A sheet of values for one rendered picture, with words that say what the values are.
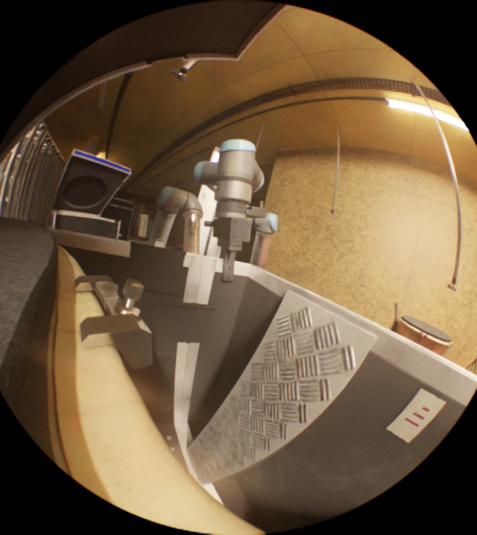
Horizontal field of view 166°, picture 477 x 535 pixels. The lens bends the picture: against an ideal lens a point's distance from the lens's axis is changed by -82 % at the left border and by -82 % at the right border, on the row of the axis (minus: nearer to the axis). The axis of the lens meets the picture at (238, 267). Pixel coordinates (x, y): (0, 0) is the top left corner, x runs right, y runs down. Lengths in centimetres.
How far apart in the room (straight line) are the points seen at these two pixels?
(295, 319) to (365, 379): 16
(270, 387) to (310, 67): 260
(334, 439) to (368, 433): 6
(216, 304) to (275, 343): 20
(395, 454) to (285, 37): 253
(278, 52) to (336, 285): 316
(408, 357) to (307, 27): 233
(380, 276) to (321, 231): 115
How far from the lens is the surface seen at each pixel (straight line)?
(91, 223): 331
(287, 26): 229
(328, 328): 26
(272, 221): 102
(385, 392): 26
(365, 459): 33
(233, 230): 34
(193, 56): 70
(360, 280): 257
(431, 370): 25
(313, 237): 273
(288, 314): 30
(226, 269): 40
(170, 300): 41
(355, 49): 236
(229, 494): 85
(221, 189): 38
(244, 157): 41
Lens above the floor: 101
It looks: 8 degrees down
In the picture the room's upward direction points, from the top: 14 degrees clockwise
